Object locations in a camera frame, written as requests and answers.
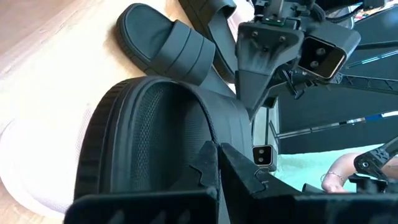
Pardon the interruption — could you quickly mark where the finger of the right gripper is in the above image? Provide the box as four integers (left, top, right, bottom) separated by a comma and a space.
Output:
278, 68, 315, 100
234, 23, 305, 121

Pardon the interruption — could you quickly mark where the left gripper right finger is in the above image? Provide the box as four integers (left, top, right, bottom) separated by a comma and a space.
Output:
219, 142, 304, 224

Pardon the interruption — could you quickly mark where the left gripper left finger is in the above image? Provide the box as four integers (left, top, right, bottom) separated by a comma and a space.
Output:
169, 140, 220, 192

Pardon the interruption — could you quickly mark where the black rubber slide sandal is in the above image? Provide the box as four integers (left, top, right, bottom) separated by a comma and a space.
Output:
115, 2, 238, 98
178, 0, 240, 83
73, 76, 254, 200

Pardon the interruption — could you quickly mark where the white slide sandal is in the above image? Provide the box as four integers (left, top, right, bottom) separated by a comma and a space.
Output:
0, 102, 94, 218

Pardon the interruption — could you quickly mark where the person's forearm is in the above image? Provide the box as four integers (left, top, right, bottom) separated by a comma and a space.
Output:
329, 152, 398, 180

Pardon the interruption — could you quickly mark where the person's hand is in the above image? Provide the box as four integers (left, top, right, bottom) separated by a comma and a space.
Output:
321, 169, 346, 194

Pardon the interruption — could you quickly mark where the small black camera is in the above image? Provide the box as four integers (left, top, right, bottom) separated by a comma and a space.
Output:
252, 144, 274, 168

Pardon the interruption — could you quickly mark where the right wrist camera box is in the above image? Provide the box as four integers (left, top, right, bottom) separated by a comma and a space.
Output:
297, 29, 362, 80

